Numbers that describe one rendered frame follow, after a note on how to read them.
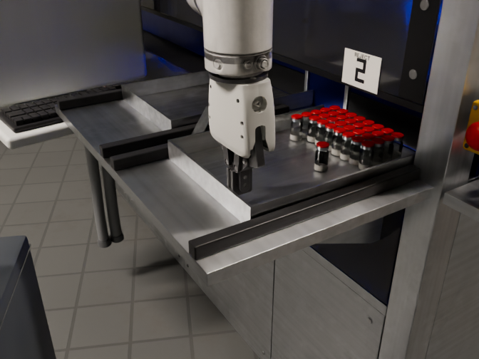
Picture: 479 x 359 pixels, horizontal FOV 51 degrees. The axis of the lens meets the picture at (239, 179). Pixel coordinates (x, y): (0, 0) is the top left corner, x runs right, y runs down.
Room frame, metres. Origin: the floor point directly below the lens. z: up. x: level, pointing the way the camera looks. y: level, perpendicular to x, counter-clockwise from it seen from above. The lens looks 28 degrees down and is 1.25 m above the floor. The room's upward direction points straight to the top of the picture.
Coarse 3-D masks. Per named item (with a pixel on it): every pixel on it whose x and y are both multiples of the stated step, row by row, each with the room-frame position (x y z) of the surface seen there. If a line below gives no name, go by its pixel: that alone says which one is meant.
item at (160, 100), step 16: (144, 80) 1.12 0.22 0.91; (160, 80) 1.14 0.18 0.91; (176, 80) 1.16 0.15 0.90; (192, 80) 1.18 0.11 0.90; (208, 80) 1.21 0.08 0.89; (128, 96) 1.06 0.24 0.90; (144, 96) 1.11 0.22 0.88; (160, 96) 1.11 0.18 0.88; (176, 96) 1.11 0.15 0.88; (192, 96) 1.11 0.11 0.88; (208, 96) 1.11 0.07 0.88; (288, 96) 1.02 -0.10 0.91; (304, 96) 1.04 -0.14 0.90; (144, 112) 0.99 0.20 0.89; (160, 112) 0.92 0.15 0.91; (176, 112) 1.01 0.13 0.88; (192, 112) 1.01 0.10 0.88; (160, 128) 0.92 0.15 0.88
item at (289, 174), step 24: (288, 120) 0.91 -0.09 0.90; (168, 144) 0.78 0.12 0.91; (192, 144) 0.80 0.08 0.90; (216, 144) 0.83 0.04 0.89; (288, 144) 0.84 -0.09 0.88; (312, 144) 0.84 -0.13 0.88; (192, 168) 0.70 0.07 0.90; (216, 168) 0.74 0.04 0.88; (264, 168) 0.74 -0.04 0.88; (288, 168) 0.74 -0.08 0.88; (312, 168) 0.74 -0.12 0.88; (336, 168) 0.74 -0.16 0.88; (384, 168) 0.69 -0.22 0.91; (216, 192) 0.64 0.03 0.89; (264, 192) 0.66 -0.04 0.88; (288, 192) 0.66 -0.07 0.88; (312, 192) 0.62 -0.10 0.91; (240, 216) 0.58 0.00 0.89
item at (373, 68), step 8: (344, 56) 0.87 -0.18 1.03; (352, 56) 0.85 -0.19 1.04; (360, 56) 0.84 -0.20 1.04; (368, 56) 0.82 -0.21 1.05; (344, 64) 0.87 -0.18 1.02; (352, 64) 0.85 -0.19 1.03; (360, 64) 0.83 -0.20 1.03; (368, 64) 0.82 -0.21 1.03; (376, 64) 0.80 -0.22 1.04; (344, 72) 0.86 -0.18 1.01; (352, 72) 0.85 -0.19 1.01; (368, 72) 0.82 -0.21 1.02; (376, 72) 0.80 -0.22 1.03; (344, 80) 0.86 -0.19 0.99; (352, 80) 0.85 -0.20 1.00; (368, 80) 0.82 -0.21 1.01; (376, 80) 0.80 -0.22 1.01; (368, 88) 0.81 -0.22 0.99; (376, 88) 0.80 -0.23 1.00
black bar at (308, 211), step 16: (384, 176) 0.68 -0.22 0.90; (400, 176) 0.68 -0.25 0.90; (416, 176) 0.70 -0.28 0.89; (336, 192) 0.63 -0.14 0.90; (352, 192) 0.63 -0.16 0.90; (368, 192) 0.65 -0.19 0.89; (288, 208) 0.58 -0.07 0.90; (304, 208) 0.58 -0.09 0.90; (320, 208) 0.60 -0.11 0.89; (336, 208) 0.61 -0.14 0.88; (240, 224) 0.54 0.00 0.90; (256, 224) 0.54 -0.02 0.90; (272, 224) 0.55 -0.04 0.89; (288, 224) 0.57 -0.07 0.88; (192, 240) 0.51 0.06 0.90; (208, 240) 0.51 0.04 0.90; (224, 240) 0.51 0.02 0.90; (240, 240) 0.53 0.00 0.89; (192, 256) 0.50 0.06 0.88
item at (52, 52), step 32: (0, 0) 1.29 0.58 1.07; (32, 0) 1.34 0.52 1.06; (64, 0) 1.39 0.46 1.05; (96, 0) 1.44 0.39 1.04; (128, 0) 1.51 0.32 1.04; (0, 32) 1.28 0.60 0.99; (32, 32) 1.33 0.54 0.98; (64, 32) 1.38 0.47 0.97; (96, 32) 1.44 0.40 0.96; (128, 32) 1.50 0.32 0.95; (0, 64) 1.27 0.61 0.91; (32, 64) 1.32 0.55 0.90; (64, 64) 1.37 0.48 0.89; (96, 64) 1.43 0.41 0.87; (128, 64) 1.49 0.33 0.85; (0, 96) 1.26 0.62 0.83; (32, 96) 1.31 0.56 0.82
